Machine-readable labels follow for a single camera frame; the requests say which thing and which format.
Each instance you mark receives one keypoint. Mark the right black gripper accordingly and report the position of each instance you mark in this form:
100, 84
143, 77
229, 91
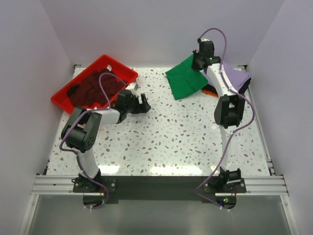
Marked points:
193, 65

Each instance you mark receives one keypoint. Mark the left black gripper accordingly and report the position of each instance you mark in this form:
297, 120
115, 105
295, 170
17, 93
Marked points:
141, 108

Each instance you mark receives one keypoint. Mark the green t shirt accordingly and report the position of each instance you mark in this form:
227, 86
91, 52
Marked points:
185, 81

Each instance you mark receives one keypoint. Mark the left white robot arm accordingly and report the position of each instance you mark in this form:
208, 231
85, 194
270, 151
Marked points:
81, 129

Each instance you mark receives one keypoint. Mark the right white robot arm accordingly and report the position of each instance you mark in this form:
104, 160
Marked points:
228, 115

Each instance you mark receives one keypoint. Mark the folded orange t shirt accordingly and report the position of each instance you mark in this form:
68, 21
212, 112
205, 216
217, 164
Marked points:
210, 93

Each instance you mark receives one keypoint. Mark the folded lilac t shirt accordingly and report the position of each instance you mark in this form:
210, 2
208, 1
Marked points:
236, 77

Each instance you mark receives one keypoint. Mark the folded black t shirt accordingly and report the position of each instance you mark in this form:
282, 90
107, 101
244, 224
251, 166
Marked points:
242, 89

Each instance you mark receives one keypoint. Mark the dark red t shirt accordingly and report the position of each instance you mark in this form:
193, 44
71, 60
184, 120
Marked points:
89, 92

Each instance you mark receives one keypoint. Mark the red plastic bin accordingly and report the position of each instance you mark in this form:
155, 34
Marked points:
122, 72

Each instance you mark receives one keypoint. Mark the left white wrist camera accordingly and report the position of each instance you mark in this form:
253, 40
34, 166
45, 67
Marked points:
132, 86

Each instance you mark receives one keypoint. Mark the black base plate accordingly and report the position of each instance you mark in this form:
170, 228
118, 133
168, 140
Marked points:
112, 189

